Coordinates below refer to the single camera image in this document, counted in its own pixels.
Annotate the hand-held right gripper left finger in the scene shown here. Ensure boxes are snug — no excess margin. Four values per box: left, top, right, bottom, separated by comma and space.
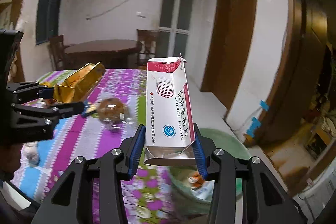
31, 124, 147, 224

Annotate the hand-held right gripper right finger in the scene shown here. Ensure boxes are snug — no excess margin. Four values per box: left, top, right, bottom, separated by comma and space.
193, 123, 307, 224

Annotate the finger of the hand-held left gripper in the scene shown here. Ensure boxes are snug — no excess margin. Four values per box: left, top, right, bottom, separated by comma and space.
7, 81, 56, 103
12, 101, 91, 141

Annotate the gold foil wrapper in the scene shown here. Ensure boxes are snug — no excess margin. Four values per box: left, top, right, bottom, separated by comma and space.
54, 62, 106, 104

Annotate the green plastic basin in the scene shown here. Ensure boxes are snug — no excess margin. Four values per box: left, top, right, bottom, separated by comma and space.
168, 128, 252, 216

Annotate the white red medicine box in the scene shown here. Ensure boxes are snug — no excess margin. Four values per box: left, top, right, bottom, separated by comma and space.
143, 54, 197, 167

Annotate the orange crumpled wrapper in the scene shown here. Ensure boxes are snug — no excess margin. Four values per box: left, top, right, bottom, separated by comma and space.
189, 172, 206, 190

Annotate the bun in clear wrapper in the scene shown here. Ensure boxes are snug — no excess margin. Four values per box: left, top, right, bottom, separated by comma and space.
96, 97, 132, 132

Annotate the dark wooden chair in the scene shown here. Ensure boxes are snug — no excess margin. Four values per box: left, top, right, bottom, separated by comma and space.
49, 35, 71, 71
136, 29, 160, 69

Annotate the brown fuzzy lump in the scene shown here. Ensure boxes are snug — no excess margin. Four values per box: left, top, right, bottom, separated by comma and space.
27, 143, 40, 166

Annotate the round wooden table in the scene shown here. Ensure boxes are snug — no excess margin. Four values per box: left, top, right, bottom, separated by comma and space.
64, 40, 143, 69

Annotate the white plastic bucket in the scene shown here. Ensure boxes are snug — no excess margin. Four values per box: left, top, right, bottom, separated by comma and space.
293, 172, 332, 214

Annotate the brown wooden door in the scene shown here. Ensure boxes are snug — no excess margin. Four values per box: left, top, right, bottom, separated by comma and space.
201, 0, 258, 109

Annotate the white framed glass door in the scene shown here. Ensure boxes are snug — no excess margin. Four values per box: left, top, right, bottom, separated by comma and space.
156, 0, 197, 69

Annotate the brown wooden doorway frame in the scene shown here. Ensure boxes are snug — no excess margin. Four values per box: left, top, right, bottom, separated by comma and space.
10, 0, 32, 83

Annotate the dark wall window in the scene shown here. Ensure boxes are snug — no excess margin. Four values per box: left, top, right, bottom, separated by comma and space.
35, 0, 66, 45

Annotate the glossy wooden door frame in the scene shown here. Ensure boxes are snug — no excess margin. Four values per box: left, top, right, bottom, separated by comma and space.
259, 0, 328, 151

